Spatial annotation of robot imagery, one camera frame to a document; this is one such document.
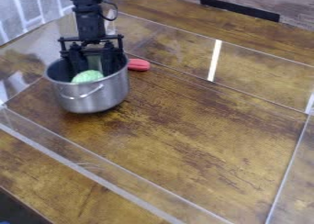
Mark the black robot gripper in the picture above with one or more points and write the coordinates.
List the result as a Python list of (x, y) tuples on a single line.
[(91, 33)]

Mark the green bumpy toy vegetable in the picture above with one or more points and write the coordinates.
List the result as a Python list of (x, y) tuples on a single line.
[(87, 76)]

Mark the silver metal pot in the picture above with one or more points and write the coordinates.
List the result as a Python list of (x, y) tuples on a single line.
[(87, 97)]

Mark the red toy object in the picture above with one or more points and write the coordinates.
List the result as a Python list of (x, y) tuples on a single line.
[(138, 65)]

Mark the clear acrylic tray barrier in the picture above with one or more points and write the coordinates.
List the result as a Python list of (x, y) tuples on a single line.
[(209, 146)]

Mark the black wall slot strip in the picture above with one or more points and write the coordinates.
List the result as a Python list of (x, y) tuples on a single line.
[(245, 10)]

